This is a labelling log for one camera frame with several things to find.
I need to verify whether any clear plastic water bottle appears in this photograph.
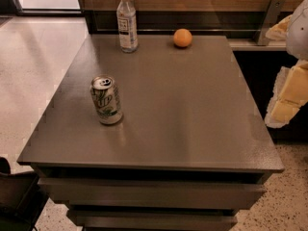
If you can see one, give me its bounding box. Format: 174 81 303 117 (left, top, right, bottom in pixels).
116 0 139 53

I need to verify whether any metal wall bracket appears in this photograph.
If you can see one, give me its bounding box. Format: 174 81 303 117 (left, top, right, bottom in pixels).
254 0 286 46

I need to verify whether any grey drawer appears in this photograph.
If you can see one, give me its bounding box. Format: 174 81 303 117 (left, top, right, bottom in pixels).
38 178 265 210
67 210 237 231

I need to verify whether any orange fruit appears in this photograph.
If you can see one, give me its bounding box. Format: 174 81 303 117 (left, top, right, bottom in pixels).
173 29 193 47

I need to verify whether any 7up soda can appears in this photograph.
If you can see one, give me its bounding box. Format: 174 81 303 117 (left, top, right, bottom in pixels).
90 74 123 125

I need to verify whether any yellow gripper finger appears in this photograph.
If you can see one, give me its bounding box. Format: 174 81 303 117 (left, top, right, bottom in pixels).
265 60 308 128
266 15 292 40

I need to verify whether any upper grey drawer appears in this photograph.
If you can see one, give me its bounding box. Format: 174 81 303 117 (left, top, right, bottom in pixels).
38 178 265 210

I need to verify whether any dark chair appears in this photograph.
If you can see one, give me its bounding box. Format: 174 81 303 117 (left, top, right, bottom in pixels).
0 157 48 231

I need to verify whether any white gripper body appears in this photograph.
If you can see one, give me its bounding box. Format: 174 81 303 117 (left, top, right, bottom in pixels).
286 0 308 60

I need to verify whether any lower grey drawer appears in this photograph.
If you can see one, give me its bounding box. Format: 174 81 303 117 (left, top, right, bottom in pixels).
67 210 237 231

